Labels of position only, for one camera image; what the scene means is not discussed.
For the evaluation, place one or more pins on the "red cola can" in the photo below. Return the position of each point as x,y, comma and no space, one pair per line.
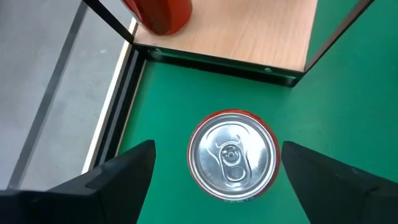
161,15

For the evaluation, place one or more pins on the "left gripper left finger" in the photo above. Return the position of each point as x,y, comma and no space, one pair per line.
93,202

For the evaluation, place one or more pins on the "red Fanta can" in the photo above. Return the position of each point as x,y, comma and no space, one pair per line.
233,155

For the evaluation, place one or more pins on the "wooden shelf with black frame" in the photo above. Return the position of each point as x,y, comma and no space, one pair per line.
248,31

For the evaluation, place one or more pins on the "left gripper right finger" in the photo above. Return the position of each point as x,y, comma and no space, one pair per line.
348,199

